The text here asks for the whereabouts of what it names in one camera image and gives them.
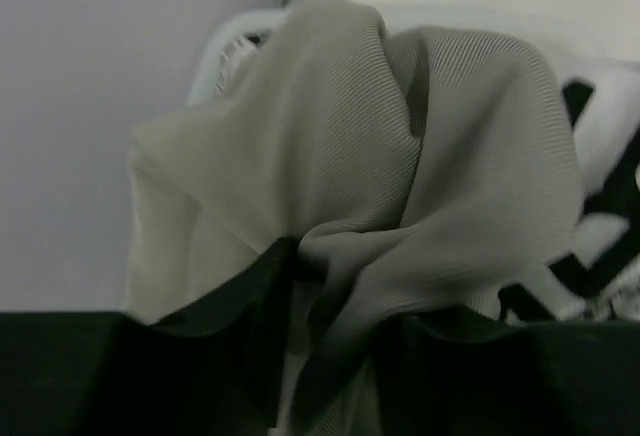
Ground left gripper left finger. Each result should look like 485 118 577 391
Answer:
1 238 298 435

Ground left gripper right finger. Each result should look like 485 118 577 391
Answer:
299 275 640 436

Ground grey trousers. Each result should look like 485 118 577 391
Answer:
127 0 583 435

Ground black white printed cloth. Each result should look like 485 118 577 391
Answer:
497 65 639 324

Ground white plastic basket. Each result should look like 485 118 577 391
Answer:
186 4 639 105

